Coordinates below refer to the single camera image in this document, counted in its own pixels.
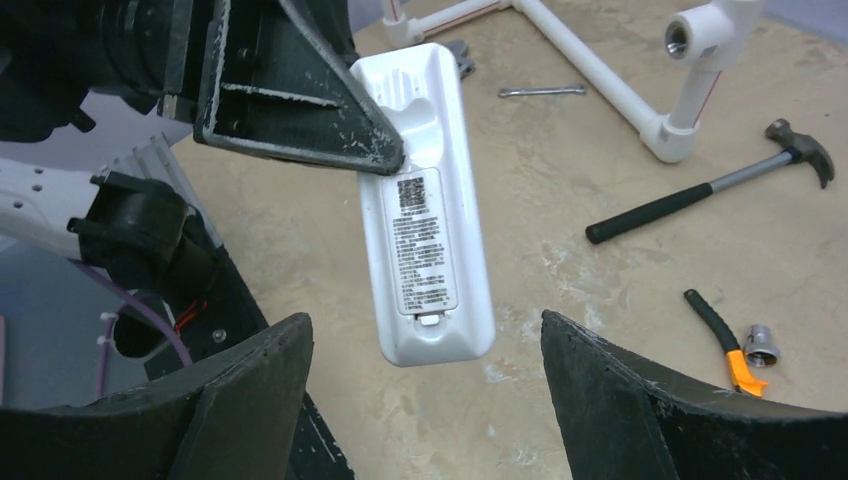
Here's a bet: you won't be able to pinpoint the red adjustable wrench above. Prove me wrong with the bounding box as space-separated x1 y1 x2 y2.
443 39 476 80

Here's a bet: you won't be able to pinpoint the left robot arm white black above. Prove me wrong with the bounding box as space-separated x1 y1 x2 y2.
1 1 405 302

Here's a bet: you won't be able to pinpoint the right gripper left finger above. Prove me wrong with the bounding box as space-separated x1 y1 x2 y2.
1 313 313 479

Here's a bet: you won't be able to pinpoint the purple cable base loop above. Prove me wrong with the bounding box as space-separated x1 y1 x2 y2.
66 258 195 399

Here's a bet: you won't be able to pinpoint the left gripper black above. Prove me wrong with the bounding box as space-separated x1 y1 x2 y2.
86 0 405 175

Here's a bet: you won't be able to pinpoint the orange black pliers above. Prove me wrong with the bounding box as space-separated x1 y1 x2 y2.
683 289 768 398

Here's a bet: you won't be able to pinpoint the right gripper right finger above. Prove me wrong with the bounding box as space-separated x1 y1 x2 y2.
541 310 847 479

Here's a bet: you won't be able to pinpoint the small grey metal socket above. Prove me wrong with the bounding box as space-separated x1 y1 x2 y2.
742 324 781 368

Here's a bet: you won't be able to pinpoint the black handled claw hammer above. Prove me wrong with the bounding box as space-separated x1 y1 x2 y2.
585 118 835 245

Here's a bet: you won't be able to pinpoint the silver flat wrench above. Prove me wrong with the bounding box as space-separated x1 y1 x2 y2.
498 84 587 98

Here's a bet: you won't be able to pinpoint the white PVC pipe frame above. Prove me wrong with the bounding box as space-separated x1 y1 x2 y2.
380 1 765 163

